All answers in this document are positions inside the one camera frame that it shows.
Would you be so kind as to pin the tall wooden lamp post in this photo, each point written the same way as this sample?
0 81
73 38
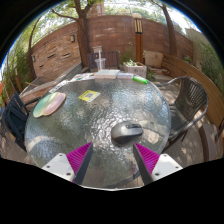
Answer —
138 40

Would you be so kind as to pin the clear plastic cup with straw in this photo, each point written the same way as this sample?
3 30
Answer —
100 63

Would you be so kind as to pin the dark wicker metal chair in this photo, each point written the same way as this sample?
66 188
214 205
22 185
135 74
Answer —
190 100

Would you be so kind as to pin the black slatted armchair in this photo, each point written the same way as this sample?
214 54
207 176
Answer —
13 120

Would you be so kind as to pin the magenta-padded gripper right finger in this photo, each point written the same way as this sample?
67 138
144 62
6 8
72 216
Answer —
146 158

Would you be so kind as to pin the white thin booklet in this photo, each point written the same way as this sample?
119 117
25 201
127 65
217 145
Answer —
126 76

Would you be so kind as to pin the curved wooden bench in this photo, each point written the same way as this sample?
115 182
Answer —
200 80

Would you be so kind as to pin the white mailbox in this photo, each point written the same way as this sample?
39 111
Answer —
97 49

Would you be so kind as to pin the dark grey computer mouse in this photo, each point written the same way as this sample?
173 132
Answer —
126 130

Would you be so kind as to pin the beige stone block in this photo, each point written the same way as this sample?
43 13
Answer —
154 59

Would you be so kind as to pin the thick tree trunk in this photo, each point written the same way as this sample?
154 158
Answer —
83 40

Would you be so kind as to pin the white planter box with plant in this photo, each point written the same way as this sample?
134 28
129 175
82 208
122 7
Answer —
136 70

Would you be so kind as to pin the green and pink mouse pad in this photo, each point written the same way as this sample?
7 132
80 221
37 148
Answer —
49 104

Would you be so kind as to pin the slanted tree trunk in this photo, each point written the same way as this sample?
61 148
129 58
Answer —
170 33

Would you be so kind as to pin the thin curved tree trunk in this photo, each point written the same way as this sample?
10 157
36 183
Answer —
30 50

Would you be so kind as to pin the green lighter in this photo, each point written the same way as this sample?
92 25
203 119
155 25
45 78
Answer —
140 79

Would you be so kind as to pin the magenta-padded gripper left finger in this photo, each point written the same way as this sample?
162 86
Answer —
79 156

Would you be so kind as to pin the colourful printed menu sheet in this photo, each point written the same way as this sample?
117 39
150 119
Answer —
82 77

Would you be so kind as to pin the yellow square card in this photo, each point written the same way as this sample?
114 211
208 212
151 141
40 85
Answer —
89 96

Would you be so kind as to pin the dark wooden slatted chair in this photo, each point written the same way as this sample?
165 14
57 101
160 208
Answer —
111 59

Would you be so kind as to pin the black wall lamp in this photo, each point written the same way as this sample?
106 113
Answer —
72 38
33 58

